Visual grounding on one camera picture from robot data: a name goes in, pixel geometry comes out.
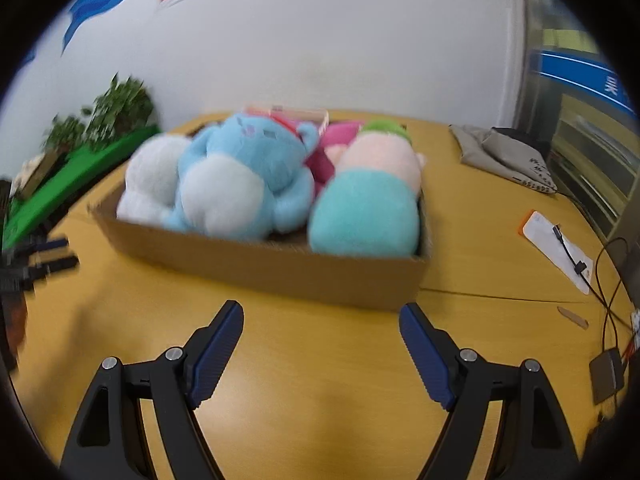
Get blue plush cat toy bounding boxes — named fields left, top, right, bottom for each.
left=163, top=112, right=320, bottom=242

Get yellow sticky notes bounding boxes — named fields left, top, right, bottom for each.
left=542, top=28, right=599, bottom=54

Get wooden stick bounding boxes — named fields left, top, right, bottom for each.
left=556, top=306, right=589, bottom=330

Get cardboard box on bench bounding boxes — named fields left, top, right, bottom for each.
left=11, top=150, right=65, bottom=200

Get white pink phone case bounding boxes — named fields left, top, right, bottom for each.
left=243, top=104, right=330, bottom=134

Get blue door banner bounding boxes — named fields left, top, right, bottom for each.
left=538, top=51, right=637, bottom=117

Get green haired teal plush toy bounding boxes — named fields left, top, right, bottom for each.
left=307, top=119, right=425, bottom=258

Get cardboard box tray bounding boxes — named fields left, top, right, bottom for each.
left=91, top=177, right=431, bottom=310

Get large potted green plant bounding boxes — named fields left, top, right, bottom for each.
left=81, top=74, right=155, bottom=150

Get pink plush bear toy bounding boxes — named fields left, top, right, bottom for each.
left=306, top=122, right=363, bottom=196

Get small potted green plant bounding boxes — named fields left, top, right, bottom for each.
left=42, top=115, right=86, bottom=152

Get green cloth covered bench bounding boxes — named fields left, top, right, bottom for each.
left=2, top=125, right=160, bottom=248

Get small black adapter box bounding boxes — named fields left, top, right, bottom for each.
left=589, top=348, right=625, bottom=405

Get grey cloth bag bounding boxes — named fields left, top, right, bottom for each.
left=449, top=125, right=558, bottom=195

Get white orange paper card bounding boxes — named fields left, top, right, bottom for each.
left=518, top=210, right=593, bottom=295

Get white panda plush toy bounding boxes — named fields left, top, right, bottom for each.
left=116, top=133, right=192, bottom=226

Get black cable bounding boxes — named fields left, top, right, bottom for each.
left=552, top=224, right=639, bottom=351

